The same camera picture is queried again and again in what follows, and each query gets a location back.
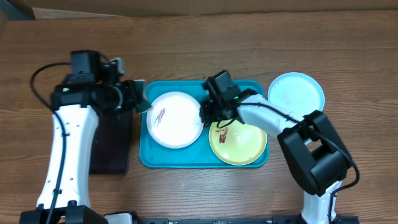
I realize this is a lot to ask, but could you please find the green sponge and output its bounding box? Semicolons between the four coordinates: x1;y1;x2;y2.
134;80;152;113

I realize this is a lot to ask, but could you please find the yellow green plate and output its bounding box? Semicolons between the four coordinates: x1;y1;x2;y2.
209;120;267;166

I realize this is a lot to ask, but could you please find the white plate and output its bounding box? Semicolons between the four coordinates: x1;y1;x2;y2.
146;91;203;149

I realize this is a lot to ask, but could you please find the light blue plate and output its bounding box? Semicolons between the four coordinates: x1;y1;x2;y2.
267;72;325;114

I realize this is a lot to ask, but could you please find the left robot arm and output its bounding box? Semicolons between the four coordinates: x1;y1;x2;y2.
19;50;150;223

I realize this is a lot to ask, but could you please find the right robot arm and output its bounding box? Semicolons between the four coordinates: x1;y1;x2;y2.
200;70;359;223

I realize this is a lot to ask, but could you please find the teal plastic tray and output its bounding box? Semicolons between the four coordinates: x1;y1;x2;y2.
139;80;268;169

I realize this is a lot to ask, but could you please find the black rectangular tray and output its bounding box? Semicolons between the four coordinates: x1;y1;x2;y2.
90;111;133;175

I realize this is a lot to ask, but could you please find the cardboard backdrop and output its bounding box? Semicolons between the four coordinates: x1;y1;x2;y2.
23;0;397;16

